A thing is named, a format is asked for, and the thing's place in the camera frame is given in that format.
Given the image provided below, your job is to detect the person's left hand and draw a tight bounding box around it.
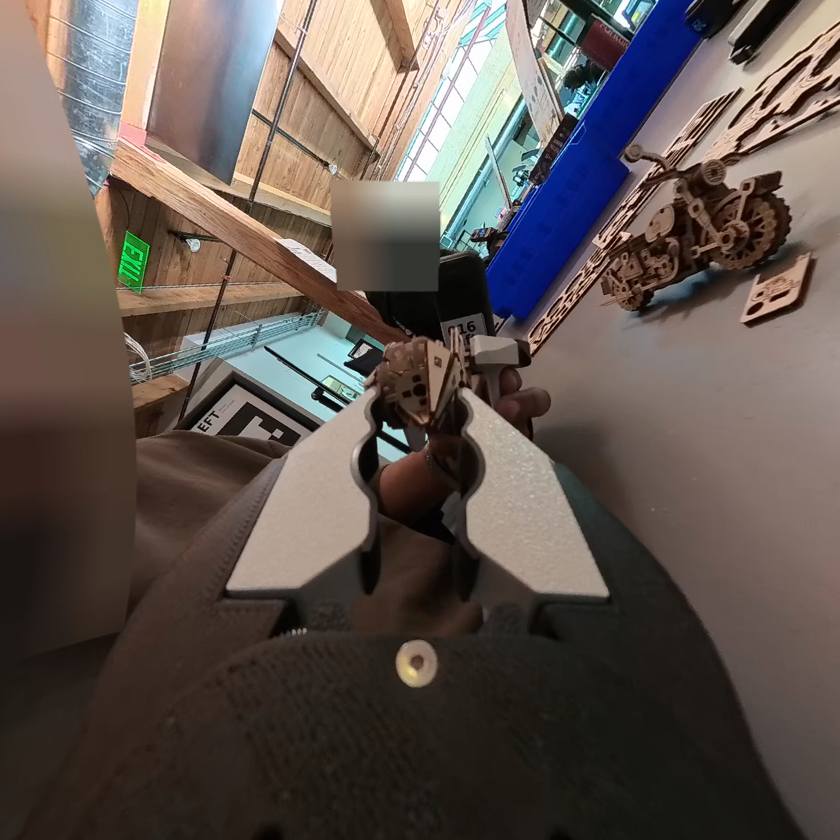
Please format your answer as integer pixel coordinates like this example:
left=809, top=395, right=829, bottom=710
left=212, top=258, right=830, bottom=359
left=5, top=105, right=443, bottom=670
left=495, top=366, right=552, bottom=439

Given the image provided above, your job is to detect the wooden motorcycle model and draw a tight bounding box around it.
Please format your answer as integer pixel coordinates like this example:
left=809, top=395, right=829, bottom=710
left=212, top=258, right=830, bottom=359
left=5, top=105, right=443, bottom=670
left=599, top=143, right=793, bottom=314

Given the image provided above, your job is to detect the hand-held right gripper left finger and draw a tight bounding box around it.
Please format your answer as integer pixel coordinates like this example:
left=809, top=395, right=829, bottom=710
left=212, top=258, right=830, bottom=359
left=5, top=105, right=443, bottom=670
left=225, top=386, right=385, bottom=599

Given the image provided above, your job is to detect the grey desk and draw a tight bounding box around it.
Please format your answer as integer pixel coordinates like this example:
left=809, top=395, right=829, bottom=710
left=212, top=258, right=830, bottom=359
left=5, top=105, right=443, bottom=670
left=525, top=20, right=840, bottom=840

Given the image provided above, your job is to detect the metal cable tray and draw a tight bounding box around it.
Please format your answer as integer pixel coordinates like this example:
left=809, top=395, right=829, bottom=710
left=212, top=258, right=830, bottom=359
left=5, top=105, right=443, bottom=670
left=125, top=310, right=327, bottom=386

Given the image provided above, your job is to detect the wide wooden cutout sheet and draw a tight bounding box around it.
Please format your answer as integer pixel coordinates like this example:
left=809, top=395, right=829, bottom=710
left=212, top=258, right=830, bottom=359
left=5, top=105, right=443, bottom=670
left=704, top=28, right=840, bottom=166

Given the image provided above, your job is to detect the small wooden cutout card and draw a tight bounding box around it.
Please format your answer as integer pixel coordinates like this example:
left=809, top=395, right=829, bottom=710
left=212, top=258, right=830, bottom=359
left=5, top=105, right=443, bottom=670
left=739, top=254, right=815, bottom=326

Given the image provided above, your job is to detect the white paper sheet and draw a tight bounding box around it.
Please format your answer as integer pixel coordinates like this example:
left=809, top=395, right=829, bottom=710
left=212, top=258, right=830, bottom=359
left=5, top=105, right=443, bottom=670
left=276, top=238, right=340, bottom=287

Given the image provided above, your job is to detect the small wooden gear model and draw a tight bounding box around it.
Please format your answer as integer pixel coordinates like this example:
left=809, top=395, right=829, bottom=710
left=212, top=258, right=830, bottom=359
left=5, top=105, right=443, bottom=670
left=364, top=336, right=488, bottom=455

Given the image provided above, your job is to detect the green exit sign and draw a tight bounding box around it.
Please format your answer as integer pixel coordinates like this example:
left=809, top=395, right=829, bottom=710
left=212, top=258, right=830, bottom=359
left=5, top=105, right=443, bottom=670
left=117, top=230, right=152, bottom=295

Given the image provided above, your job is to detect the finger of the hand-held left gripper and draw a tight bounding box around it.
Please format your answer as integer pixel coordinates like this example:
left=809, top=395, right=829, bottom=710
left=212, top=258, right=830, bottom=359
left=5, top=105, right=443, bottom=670
left=469, top=334, right=530, bottom=396

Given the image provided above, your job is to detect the silver ventilation duct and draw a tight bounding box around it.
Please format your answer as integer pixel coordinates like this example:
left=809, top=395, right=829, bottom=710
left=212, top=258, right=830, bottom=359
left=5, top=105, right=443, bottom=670
left=49, top=0, right=140, bottom=199

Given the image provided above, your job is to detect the black flat device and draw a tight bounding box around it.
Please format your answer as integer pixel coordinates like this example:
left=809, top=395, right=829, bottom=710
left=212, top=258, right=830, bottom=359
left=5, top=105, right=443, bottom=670
left=727, top=0, right=819, bottom=67

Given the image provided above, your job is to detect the blue plastic bin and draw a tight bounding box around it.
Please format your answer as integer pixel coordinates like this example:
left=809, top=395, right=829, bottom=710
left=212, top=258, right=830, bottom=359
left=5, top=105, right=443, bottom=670
left=486, top=0, right=718, bottom=324

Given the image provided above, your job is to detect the long wooden cutout sheet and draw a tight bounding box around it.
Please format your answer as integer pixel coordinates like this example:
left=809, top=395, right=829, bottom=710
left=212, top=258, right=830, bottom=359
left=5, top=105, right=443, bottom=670
left=527, top=87, right=744, bottom=357

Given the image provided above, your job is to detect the framed wall sign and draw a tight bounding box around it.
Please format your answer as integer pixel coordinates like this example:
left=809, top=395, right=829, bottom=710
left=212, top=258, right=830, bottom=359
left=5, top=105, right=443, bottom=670
left=344, top=338, right=386, bottom=376

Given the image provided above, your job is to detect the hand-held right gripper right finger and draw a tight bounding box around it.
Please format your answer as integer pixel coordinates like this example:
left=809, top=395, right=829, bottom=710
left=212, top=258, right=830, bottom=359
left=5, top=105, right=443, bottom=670
left=458, top=389, right=611, bottom=603

